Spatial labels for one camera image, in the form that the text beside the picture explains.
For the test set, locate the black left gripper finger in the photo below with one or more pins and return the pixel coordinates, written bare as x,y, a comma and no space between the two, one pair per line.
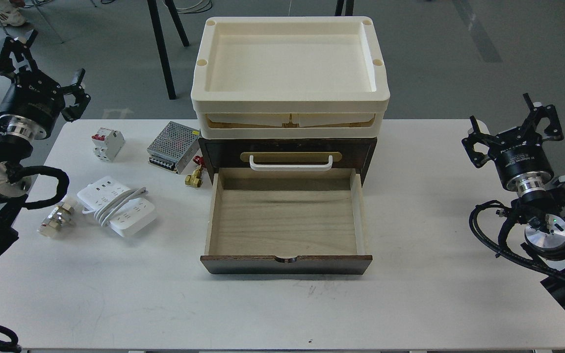
20,48
73,112

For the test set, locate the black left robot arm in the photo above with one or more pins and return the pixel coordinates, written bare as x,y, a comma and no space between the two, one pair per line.
25,187

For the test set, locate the open wooden drawer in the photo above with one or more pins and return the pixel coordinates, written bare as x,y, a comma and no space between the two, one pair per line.
286,223

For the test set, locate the cream plastic tray cabinet top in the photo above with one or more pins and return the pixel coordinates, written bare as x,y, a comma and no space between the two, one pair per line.
290,77

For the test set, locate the metal white pipe fitting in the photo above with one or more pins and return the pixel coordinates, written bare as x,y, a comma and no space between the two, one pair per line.
61,214

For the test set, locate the white power strip with cable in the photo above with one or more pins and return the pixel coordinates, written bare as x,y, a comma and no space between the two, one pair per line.
112,204

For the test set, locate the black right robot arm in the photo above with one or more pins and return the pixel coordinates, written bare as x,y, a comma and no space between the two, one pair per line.
531,231

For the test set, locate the dark wooden cabinet body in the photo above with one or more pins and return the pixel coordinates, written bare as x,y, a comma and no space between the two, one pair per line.
346,153

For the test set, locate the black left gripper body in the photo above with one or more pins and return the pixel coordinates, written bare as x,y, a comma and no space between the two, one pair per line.
33,96

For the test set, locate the white red circuit breaker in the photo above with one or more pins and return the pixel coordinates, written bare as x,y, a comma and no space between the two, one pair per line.
108,142

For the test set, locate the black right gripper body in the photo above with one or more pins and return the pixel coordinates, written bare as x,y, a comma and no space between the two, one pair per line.
516,153

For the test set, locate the metal mesh power supply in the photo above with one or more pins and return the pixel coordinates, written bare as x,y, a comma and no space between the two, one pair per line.
174,147

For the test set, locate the white shoe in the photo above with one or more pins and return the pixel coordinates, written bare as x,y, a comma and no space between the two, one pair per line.
11,16

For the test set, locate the brass valve red handle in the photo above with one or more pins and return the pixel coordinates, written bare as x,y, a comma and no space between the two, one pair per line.
195,178

